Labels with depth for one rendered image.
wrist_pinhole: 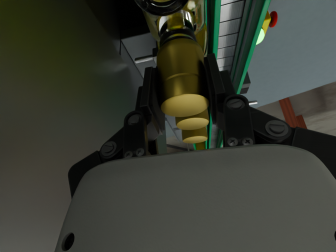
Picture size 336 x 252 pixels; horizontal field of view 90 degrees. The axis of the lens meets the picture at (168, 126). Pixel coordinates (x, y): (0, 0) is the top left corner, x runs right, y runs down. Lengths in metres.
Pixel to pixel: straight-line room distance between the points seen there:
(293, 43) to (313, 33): 0.06
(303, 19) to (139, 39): 0.52
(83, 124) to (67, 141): 0.03
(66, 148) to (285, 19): 0.68
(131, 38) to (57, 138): 0.33
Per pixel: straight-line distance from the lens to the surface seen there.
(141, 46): 0.47
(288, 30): 0.75
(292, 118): 2.43
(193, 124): 0.17
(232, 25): 0.47
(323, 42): 0.88
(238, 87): 0.52
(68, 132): 0.19
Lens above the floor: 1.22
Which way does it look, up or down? 22 degrees down
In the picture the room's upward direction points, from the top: 176 degrees clockwise
